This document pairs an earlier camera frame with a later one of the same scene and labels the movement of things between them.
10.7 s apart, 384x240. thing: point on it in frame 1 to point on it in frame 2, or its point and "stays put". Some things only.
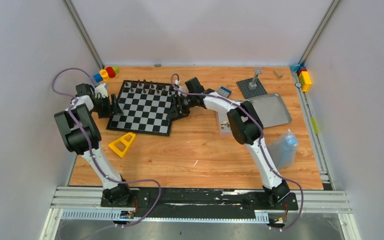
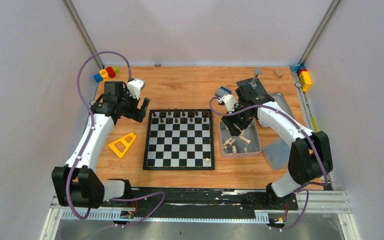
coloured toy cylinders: [105, 74] stays put
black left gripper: [108, 106] to [136, 108]
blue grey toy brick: [224, 91] stays put
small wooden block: [278, 73] stays put
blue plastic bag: [282, 149] stays put
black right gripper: [178, 112] to [229, 121]
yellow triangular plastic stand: [123, 140] stays put
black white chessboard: [144, 106] to [179, 139]
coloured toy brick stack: [303, 75] stays put
